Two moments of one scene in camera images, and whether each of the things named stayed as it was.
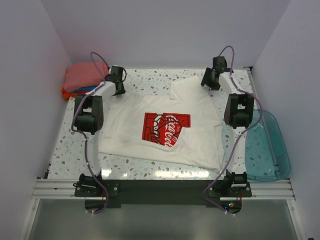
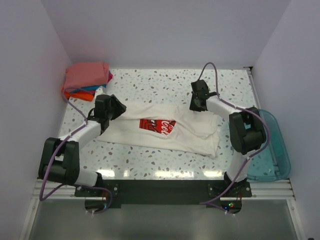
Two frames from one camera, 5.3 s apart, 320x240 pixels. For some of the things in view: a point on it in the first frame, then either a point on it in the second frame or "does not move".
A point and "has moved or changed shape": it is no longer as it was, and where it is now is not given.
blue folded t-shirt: (85, 88) does not move
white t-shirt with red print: (182, 127) has moved or changed shape
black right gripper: (206, 81) to (192, 107)
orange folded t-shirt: (66, 95) does not move
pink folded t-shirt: (84, 75) does not move
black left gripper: (122, 90) to (120, 108)
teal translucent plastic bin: (266, 156) does not move
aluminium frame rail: (262, 189) does not move
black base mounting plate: (102, 194) does not move
